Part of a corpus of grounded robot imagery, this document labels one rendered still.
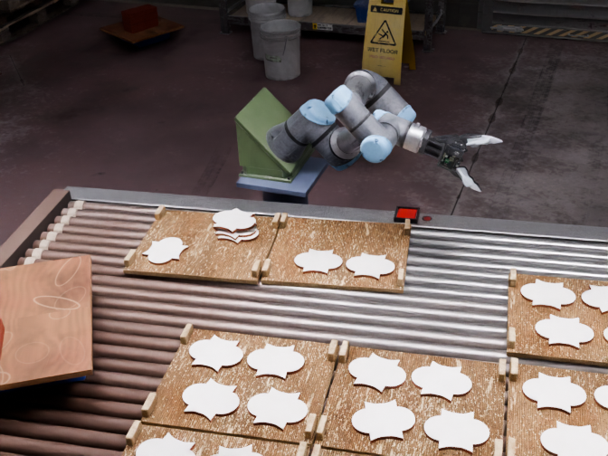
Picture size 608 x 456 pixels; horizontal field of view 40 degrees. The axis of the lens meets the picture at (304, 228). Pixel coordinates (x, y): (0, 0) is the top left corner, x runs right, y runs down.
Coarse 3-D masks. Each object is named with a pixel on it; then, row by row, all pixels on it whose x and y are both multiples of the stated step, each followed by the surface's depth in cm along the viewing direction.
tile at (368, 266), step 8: (368, 256) 250; (376, 256) 250; (384, 256) 250; (352, 264) 247; (360, 264) 247; (368, 264) 246; (376, 264) 246; (384, 264) 246; (392, 264) 246; (352, 272) 245; (360, 272) 243; (368, 272) 243; (376, 272) 243; (384, 272) 243; (392, 272) 244
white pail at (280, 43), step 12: (264, 24) 613; (276, 24) 619; (288, 24) 619; (300, 24) 607; (264, 36) 601; (276, 36) 597; (288, 36) 598; (264, 48) 608; (276, 48) 602; (288, 48) 603; (264, 60) 615; (276, 60) 608; (288, 60) 608; (276, 72) 613; (288, 72) 613
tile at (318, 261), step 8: (296, 256) 252; (304, 256) 251; (312, 256) 251; (320, 256) 251; (328, 256) 251; (336, 256) 251; (296, 264) 248; (304, 264) 248; (312, 264) 248; (320, 264) 247; (328, 264) 247; (336, 264) 247; (304, 272) 245; (320, 272) 245
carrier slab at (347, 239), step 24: (288, 240) 261; (312, 240) 261; (336, 240) 260; (360, 240) 260; (384, 240) 259; (408, 240) 258; (288, 264) 250; (336, 288) 241; (360, 288) 239; (384, 288) 238
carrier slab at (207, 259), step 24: (168, 216) 276; (192, 216) 275; (144, 240) 264; (192, 240) 263; (216, 240) 263; (264, 240) 262; (144, 264) 253; (168, 264) 252; (192, 264) 252; (216, 264) 251; (240, 264) 251
